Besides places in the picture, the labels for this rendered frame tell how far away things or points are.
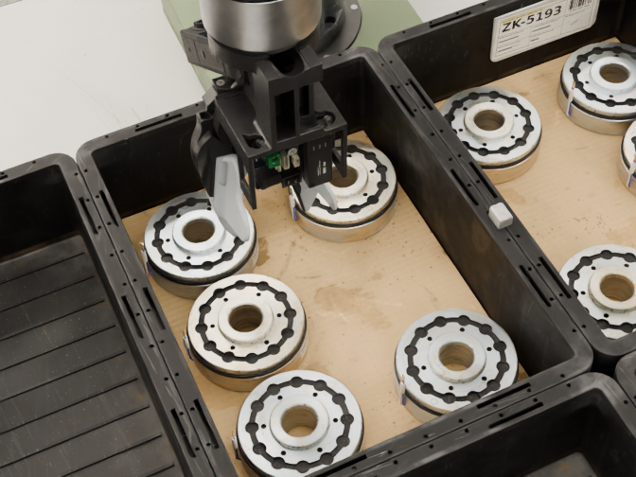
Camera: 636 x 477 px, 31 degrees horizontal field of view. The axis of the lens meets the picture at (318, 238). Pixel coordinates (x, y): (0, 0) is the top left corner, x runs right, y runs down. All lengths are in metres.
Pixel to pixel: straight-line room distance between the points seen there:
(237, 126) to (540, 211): 0.43
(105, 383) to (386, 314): 0.25
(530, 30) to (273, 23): 0.55
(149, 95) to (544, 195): 0.53
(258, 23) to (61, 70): 0.80
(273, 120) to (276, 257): 0.36
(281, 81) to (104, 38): 0.81
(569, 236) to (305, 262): 0.25
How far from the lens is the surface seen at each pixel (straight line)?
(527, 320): 0.96
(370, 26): 1.39
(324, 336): 1.02
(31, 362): 1.05
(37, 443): 1.01
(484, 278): 1.01
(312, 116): 0.76
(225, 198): 0.84
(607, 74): 1.22
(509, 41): 1.19
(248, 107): 0.77
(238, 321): 1.02
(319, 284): 1.05
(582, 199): 1.13
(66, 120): 1.41
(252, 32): 0.69
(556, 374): 0.89
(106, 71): 1.46
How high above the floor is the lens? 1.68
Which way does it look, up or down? 52 degrees down
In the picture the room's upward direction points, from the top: 4 degrees counter-clockwise
